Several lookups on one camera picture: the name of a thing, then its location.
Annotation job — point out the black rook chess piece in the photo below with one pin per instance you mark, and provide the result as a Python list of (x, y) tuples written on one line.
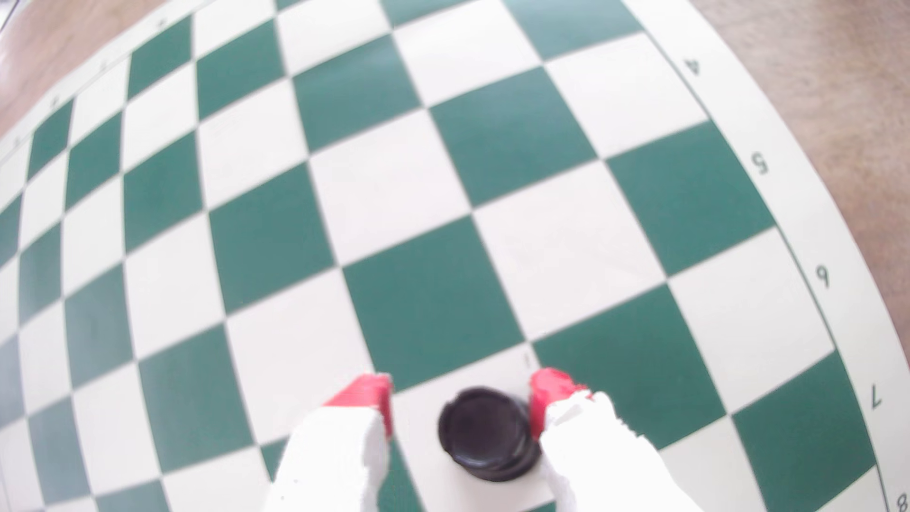
[(489, 434)]

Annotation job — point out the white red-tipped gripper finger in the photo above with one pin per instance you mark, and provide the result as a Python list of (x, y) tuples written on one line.
[(330, 459), (604, 455)]

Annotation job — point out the green and white chess mat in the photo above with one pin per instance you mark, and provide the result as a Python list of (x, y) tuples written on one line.
[(398, 185)]

